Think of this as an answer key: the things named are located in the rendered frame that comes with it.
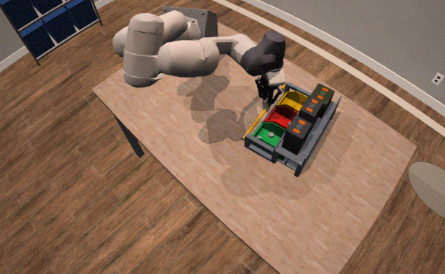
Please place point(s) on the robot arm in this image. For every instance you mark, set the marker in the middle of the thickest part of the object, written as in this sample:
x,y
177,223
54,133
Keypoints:
x,y
149,51

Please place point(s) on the yellow open bin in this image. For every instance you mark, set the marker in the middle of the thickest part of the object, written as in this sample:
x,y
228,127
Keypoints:
x,y
293,100

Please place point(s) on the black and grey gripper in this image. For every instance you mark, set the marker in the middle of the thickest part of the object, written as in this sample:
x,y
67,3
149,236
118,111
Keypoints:
x,y
266,92

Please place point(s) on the grey metal shelf rack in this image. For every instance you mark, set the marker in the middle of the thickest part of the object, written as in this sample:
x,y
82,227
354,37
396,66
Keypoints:
x,y
294,162

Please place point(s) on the red bin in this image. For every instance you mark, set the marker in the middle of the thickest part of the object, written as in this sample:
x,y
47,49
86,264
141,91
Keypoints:
x,y
282,115

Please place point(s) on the green open bin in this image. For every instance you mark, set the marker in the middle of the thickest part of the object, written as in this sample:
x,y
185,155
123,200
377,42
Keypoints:
x,y
264,132

